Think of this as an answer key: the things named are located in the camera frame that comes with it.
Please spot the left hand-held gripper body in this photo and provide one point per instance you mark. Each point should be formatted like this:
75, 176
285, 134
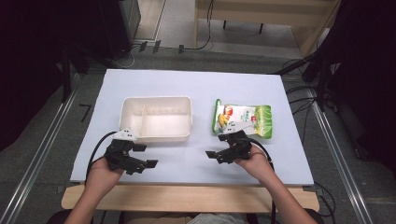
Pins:
118, 154

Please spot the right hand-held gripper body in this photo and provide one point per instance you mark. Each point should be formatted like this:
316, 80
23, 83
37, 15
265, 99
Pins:
238, 147

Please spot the white divided plastic container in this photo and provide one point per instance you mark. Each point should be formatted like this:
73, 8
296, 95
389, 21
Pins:
162, 119

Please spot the green and white snack bag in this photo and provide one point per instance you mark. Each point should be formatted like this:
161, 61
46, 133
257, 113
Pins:
262, 119

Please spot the person's right hand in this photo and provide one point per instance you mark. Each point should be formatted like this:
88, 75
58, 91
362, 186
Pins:
257, 163

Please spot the person's left hand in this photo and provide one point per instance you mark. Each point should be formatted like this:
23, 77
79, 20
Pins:
101, 179

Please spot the light wooden table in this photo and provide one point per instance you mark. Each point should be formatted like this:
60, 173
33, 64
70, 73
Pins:
186, 199

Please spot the white table board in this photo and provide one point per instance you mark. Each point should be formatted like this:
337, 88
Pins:
186, 84

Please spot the person's grey clothing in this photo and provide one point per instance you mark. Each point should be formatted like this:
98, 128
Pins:
214, 219

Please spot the dark cabinet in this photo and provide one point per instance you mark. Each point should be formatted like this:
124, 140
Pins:
109, 25

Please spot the black curtain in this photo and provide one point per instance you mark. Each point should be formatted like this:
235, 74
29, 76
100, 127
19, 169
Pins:
367, 77
28, 62

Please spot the light wooden bench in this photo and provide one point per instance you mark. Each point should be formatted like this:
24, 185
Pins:
308, 34

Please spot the metal floor rail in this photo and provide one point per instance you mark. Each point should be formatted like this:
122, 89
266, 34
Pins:
336, 149
46, 137

